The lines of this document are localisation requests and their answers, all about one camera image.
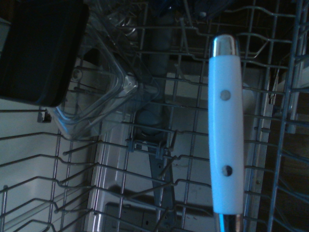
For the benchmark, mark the clear plastic container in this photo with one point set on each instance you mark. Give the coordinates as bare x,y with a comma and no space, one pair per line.
101,96

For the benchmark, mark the black plastic tray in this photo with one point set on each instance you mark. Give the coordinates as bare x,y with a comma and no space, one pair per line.
41,53

